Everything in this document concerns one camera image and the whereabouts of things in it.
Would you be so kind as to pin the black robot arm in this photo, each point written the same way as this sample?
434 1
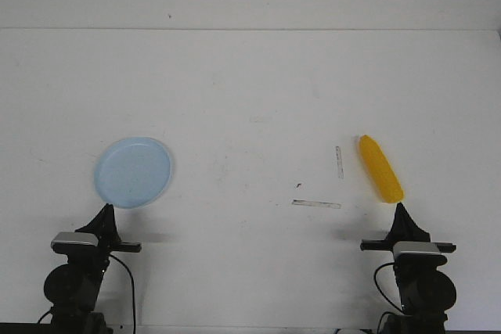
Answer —
425 293
73 288

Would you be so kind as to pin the vertical clear tape strip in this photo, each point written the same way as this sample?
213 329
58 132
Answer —
340 167

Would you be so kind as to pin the light blue round plate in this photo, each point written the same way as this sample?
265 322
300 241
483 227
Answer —
133 172

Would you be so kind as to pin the yellow corn cob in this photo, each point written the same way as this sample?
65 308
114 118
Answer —
380 171

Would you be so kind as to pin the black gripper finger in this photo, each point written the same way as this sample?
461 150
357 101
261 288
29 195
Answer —
396 228
410 230
103 225

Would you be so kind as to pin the horizontal clear tape strip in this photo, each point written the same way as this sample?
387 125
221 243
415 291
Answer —
311 203

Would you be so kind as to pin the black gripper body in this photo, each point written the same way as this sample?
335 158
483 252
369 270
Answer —
101 245
388 243

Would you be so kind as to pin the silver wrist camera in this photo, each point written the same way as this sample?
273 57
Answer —
74 242
406 252

